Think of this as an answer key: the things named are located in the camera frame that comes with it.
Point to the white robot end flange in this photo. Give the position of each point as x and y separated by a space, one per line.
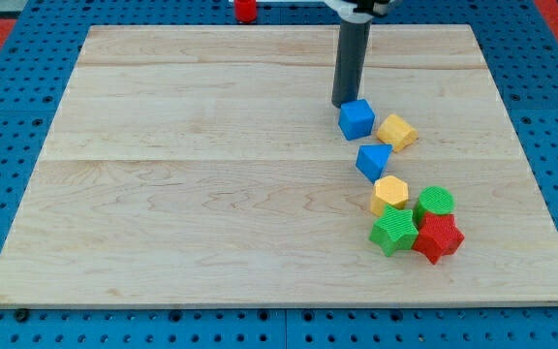
362 11

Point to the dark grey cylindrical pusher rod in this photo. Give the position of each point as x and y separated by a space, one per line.
350 56

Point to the blue cube block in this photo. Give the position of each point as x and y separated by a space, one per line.
356 119

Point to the yellow heart block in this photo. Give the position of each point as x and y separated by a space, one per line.
397 132

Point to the blue triangle block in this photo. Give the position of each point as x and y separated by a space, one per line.
372 160

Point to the red cylinder block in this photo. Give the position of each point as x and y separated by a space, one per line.
245 11

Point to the yellow hexagon block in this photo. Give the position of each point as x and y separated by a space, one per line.
388 191

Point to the green cylinder block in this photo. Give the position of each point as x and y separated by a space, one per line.
433 199

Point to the green star block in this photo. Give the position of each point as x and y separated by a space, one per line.
394 230

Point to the wooden board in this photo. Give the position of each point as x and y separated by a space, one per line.
203 167

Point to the red star block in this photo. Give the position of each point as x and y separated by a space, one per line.
438 236

